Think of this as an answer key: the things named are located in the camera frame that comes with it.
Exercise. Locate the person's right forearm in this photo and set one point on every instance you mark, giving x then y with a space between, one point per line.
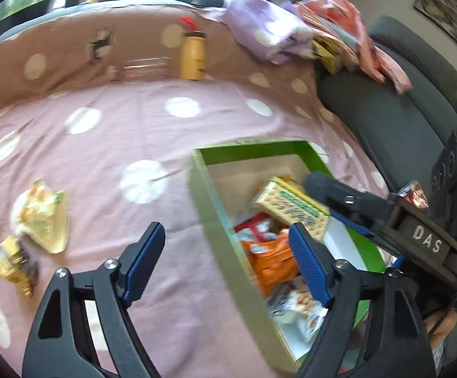
441 323

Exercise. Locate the gold crumpled snack packet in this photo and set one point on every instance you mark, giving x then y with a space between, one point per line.
16 264

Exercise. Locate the grey sofa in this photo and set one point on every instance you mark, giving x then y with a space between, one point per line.
389 118

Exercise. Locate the small red packet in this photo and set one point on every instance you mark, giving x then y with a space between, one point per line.
413 193

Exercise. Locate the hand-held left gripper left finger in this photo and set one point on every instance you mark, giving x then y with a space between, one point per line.
146 260

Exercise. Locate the green cardboard box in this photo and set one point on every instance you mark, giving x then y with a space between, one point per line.
220 244

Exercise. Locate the yellow bottle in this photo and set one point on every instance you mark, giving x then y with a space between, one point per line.
193 55

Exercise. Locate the pink polka-dot bed sheet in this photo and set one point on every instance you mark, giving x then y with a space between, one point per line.
94 145

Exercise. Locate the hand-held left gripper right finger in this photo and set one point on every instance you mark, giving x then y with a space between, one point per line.
309 264

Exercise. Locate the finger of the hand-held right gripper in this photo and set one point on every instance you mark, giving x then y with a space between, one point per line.
352 223
330 189

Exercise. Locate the red-edged beige snack packet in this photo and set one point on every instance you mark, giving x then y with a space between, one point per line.
256 226

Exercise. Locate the yellow patterned cloth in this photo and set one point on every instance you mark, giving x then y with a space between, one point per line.
330 53

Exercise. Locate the white popcorn snack packet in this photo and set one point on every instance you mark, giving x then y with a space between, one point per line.
299 307

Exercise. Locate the orange snack packet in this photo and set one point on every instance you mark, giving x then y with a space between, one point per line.
271 260

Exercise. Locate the yellow green-label snack packet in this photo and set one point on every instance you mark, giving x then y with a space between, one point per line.
41 216

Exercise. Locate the wafer biscuit pack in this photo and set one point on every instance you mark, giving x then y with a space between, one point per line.
291 204

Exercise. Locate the brown polka-dot cushion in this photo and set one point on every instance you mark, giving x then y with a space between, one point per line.
63 47

